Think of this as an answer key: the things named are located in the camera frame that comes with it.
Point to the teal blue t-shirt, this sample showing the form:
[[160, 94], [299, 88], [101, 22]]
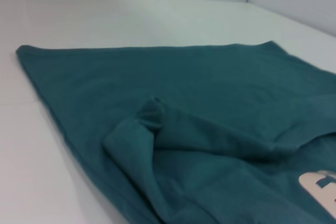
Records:
[[105, 77]]

